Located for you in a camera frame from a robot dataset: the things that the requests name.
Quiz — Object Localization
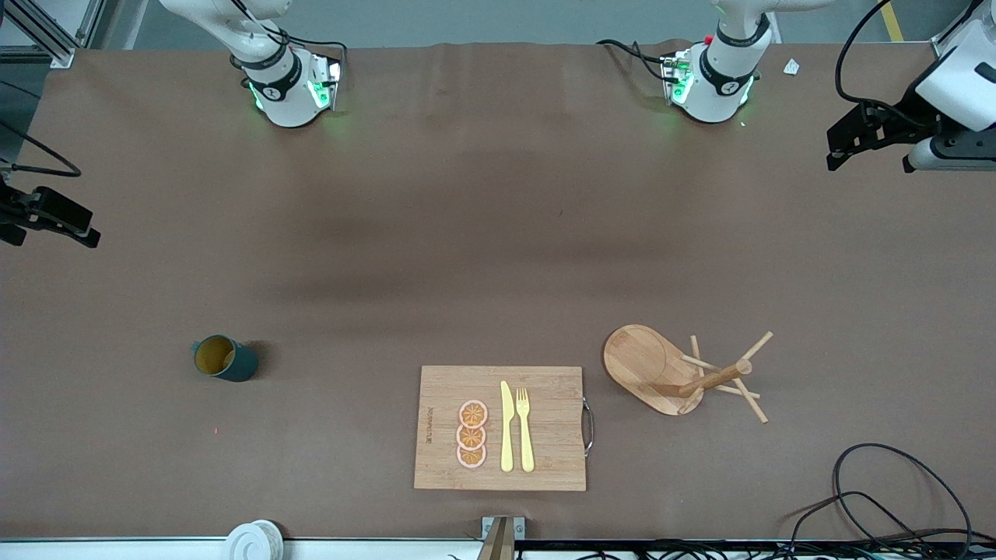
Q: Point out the dark teal cup yellow inside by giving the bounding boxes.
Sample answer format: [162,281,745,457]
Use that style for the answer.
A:
[192,334,259,383]

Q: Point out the silver left arm base box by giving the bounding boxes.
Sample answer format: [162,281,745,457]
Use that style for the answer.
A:
[661,48,695,106]

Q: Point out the silver right arm base box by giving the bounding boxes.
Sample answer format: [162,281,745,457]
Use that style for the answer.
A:
[310,54,343,111]

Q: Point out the wooden cup rack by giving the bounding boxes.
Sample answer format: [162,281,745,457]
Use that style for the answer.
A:
[603,324,775,425]

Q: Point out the white tape roll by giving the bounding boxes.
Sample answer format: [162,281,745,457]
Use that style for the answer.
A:
[226,520,282,560]

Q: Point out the bamboo cutting board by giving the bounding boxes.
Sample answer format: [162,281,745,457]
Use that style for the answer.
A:
[414,366,595,492]

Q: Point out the yellow plastic fork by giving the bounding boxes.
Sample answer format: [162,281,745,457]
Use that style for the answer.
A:
[516,387,535,473]

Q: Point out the yellow plastic knife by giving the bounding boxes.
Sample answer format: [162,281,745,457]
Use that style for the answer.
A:
[500,380,515,473]

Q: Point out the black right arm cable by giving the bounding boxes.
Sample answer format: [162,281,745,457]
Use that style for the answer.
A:
[0,117,82,178]

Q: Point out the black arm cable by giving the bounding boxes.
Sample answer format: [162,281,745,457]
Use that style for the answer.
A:
[0,117,82,178]
[835,0,935,129]

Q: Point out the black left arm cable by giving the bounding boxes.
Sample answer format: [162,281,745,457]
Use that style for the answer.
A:
[835,0,935,129]

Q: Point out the aluminium frame profile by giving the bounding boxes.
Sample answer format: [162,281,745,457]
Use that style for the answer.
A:
[0,0,106,69]

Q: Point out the black left base cable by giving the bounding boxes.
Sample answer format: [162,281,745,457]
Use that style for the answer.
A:
[595,39,672,82]

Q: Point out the black base cable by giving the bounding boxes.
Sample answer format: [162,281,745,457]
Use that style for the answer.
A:
[595,39,672,82]
[265,30,349,63]

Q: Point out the black right base cable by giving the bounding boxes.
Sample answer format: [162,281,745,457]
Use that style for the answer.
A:
[265,30,349,63]

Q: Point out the large black cable loop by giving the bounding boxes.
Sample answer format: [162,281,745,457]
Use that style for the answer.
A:
[833,443,973,549]

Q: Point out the small black cable loop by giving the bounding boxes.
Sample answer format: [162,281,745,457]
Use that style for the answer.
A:
[790,490,931,549]

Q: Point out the aluminium frame with cables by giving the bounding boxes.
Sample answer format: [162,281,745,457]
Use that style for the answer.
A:
[478,516,525,560]

